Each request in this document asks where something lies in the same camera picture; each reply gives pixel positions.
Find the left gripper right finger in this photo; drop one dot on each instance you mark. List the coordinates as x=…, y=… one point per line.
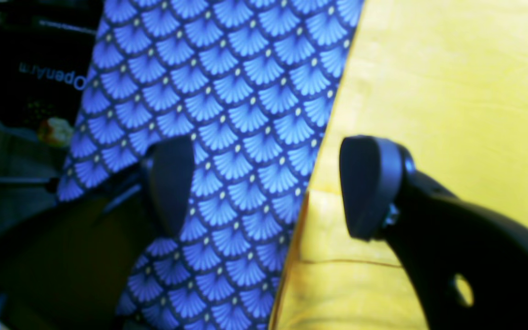
x=467, y=264

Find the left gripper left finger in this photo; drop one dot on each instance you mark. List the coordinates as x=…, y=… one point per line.
x=160, y=184

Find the yellow T-shirt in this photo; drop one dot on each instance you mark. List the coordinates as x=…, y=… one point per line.
x=448, y=79

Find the blue fan-patterned tablecloth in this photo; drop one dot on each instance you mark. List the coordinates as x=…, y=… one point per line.
x=252, y=84

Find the black OpenArm box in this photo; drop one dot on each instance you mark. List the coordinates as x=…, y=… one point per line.
x=45, y=50

